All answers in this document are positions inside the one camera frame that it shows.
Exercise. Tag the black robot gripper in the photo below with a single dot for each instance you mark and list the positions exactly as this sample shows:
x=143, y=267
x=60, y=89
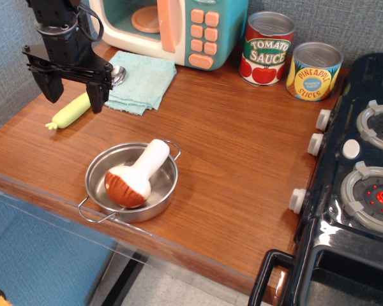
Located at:
x=66, y=53

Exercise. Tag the plush brown white mushroom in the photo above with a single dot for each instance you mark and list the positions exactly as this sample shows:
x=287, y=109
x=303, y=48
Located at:
x=129, y=186

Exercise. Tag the stainless steel pot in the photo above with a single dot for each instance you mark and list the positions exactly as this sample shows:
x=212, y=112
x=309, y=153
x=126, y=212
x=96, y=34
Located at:
x=163, y=183

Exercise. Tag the teal folded cloth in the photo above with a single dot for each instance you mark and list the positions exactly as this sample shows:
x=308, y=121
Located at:
x=145, y=83

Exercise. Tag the teal toy microwave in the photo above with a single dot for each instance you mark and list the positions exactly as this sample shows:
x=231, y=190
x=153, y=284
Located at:
x=195, y=34

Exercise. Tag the tomato sauce can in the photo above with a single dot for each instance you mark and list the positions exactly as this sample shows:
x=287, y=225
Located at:
x=267, y=41

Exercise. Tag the pineapple slices can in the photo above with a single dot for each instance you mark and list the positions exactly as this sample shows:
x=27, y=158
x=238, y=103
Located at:
x=313, y=70

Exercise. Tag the white stove knob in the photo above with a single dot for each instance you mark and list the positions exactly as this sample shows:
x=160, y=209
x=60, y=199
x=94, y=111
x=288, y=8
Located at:
x=323, y=119
x=297, y=200
x=315, y=144

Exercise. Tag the black toy stove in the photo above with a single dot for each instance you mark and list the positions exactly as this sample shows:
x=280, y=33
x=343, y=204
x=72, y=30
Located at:
x=338, y=259

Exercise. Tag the spoon with green handle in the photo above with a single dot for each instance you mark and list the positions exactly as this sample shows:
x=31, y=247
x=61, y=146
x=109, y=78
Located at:
x=76, y=108

